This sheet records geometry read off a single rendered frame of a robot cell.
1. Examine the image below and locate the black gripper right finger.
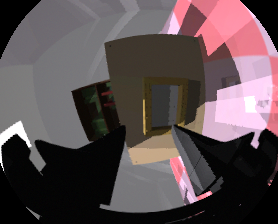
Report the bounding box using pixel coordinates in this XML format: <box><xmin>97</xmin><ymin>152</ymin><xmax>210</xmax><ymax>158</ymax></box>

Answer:
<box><xmin>171</xmin><ymin>124</ymin><xmax>255</xmax><ymax>197</ymax></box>

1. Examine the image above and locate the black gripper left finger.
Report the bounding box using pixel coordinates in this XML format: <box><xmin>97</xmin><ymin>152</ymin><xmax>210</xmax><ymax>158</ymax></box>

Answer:
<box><xmin>35</xmin><ymin>125</ymin><xmax>126</xmax><ymax>205</ymax></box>

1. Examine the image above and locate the gold picture frame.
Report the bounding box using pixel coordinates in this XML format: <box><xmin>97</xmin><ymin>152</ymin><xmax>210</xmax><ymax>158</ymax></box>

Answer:
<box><xmin>143</xmin><ymin>76</ymin><xmax>188</xmax><ymax>137</ymax></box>

